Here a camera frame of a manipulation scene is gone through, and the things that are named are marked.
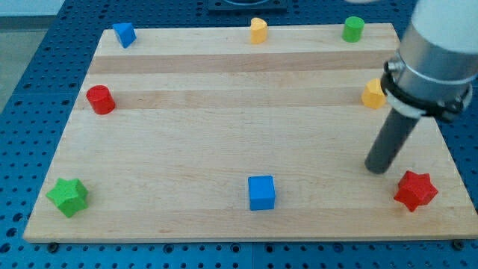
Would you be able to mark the blue triangle block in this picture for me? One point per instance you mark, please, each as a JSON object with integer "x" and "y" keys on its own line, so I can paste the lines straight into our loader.
{"x": 125, "y": 33}

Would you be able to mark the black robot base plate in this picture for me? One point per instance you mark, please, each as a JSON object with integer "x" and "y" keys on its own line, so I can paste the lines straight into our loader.
{"x": 246, "y": 5}

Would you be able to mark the green cylinder block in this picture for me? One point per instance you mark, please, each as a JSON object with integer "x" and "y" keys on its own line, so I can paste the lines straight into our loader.
{"x": 353, "y": 28}

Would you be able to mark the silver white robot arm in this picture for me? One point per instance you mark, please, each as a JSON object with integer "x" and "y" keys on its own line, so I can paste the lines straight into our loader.
{"x": 430, "y": 74}

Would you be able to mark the green star block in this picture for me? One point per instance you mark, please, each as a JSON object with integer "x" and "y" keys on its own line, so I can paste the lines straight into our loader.
{"x": 69, "y": 196}

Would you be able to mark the red cylinder block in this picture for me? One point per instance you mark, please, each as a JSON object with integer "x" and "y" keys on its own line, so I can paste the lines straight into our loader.
{"x": 100, "y": 99}

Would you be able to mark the wooden board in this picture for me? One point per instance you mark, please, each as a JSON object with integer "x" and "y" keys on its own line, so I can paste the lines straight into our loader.
{"x": 200, "y": 110}

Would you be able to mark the yellow heart block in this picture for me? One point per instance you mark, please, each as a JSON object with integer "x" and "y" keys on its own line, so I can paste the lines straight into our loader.
{"x": 258, "y": 30}

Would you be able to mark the blue cube block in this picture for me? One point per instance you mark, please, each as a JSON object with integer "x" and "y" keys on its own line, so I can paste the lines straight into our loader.
{"x": 262, "y": 193}

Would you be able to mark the yellow hexagon block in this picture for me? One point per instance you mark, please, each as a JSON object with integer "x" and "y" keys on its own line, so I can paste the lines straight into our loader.
{"x": 372, "y": 95}

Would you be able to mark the red star block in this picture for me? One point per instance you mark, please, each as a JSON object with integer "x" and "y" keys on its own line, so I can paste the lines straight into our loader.
{"x": 415, "y": 190}

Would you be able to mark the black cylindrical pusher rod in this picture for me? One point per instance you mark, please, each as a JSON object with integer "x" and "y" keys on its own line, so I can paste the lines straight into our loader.
{"x": 391, "y": 138}

